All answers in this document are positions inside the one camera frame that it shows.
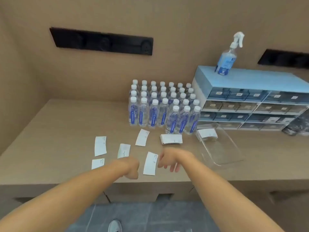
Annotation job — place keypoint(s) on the person's left hand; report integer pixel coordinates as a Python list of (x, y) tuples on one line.
[(129, 167)]

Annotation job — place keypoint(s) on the person's right hand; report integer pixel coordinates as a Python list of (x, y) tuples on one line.
[(173, 158)]

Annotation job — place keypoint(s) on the white label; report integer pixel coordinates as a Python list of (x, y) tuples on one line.
[(142, 138), (97, 164), (100, 147), (123, 150), (150, 164)]

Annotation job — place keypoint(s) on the label stack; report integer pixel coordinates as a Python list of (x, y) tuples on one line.
[(171, 138), (206, 133)]

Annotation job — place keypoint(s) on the clear plastic tray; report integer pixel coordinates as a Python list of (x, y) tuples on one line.
[(222, 152)]

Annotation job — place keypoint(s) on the person's left forearm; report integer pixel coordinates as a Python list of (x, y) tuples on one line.
[(60, 200)]

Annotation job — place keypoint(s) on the person's right forearm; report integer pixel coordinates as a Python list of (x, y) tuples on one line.
[(229, 198)]

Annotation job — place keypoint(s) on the person's left shoe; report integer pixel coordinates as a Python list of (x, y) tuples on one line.
[(114, 227)]

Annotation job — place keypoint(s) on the group of clear water bottles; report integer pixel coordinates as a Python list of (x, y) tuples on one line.
[(154, 111)]

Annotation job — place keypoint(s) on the blue label spray bottle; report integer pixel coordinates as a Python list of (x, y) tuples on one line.
[(225, 61)]

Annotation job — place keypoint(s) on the black plastic bag bundle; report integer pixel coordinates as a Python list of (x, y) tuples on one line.
[(297, 126)]

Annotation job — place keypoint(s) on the black wall socket strip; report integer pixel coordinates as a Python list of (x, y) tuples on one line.
[(96, 41), (284, 59)]

